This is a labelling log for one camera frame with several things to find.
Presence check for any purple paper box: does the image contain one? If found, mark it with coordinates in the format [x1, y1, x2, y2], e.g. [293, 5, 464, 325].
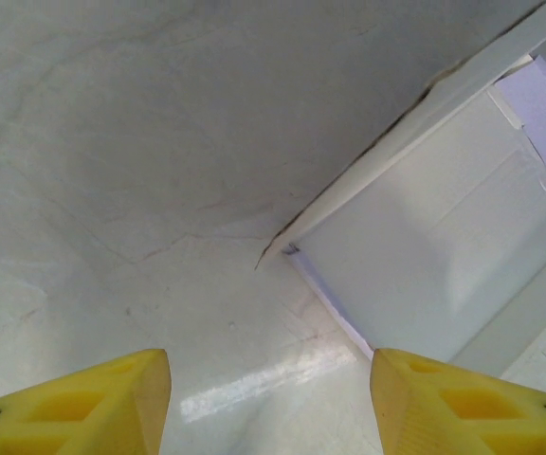
[253, 0, 546, 375]

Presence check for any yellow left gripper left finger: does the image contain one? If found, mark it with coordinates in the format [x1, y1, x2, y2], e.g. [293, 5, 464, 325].
[0, 349, 173, 455]

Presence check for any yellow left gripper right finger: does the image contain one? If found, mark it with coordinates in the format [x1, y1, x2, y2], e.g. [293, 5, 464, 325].
[371, 348, 546, 455]

